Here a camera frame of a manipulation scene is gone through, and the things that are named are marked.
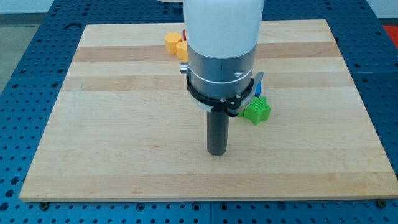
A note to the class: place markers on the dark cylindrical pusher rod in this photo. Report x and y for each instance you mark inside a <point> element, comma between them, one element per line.
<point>217,132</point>

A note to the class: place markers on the black clamp ring mount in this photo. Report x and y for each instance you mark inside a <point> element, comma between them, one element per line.
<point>230,106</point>

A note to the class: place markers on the green star block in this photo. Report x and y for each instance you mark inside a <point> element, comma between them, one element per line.
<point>257,111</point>

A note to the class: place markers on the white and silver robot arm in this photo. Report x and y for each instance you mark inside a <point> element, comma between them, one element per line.
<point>222,38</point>

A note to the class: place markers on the yellow block beside arm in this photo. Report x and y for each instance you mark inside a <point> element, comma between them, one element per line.
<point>182,51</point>

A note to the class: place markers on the blue block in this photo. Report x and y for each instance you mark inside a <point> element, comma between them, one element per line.
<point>258,90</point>

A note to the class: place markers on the yellow hexagon block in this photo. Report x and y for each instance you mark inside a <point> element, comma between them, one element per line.
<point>171,40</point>

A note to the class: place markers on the wooden board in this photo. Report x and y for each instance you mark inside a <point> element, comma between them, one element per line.
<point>123,128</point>

